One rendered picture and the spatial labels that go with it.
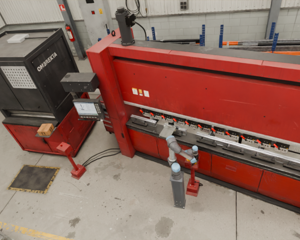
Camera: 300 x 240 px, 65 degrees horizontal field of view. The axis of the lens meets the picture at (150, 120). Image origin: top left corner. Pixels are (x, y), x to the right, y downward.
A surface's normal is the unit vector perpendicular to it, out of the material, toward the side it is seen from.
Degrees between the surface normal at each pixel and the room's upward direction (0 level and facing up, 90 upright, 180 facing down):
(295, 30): 90
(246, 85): 90
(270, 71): 90
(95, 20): 90
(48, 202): 0
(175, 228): 0
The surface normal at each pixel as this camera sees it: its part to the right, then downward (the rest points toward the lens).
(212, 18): -0.25, 0.68
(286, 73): -0.48, 0.64
